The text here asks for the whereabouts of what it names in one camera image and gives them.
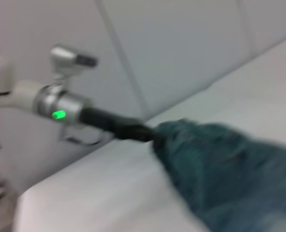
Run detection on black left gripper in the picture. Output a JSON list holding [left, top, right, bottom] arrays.
[[80, 107, 158, 144]]

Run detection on blue denim shorts with embroidery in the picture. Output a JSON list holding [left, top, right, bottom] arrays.
[[151, 117, 286, 232]]

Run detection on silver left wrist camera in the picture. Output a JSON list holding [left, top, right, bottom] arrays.
[[49, 44, 98, 84]]

